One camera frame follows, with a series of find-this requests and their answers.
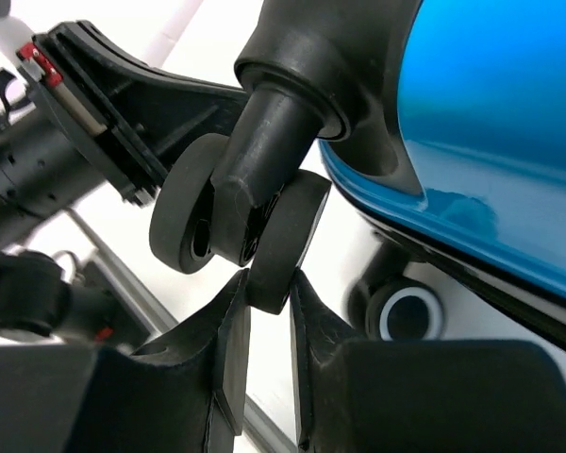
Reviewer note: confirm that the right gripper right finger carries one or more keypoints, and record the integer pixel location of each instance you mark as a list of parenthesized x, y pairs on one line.
[(353, 394)]

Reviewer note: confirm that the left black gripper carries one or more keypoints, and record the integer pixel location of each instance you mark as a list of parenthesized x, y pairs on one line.
[(129, 120)]

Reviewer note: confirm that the blue kids suitcase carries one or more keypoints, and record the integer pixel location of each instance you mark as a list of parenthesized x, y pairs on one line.
[(442, 122)]

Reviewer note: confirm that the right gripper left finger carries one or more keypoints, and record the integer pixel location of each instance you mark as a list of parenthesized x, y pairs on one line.
[(182, 392)]

